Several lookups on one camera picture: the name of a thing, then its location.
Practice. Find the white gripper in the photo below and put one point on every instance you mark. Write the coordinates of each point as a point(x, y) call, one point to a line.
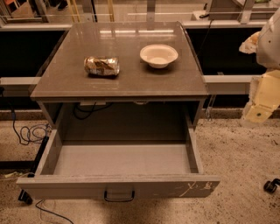
point(269, 46)

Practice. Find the open grey top drawer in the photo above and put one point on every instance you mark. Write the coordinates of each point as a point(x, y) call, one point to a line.
point(86, 169)

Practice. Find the white paper bowl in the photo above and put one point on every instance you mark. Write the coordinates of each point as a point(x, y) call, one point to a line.
point(158, 56)

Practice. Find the black caster wheel right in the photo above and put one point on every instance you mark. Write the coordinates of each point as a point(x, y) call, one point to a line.
point(271, 186)

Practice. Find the grey cabinet with countertop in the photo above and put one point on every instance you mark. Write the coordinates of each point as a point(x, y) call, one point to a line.
point(122, 82)

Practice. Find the black cabinet caster wheel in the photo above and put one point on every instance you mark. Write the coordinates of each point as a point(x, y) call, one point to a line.
point(25, 197)

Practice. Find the black drawer handle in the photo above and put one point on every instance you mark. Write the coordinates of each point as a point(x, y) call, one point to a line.
point(119, 196)

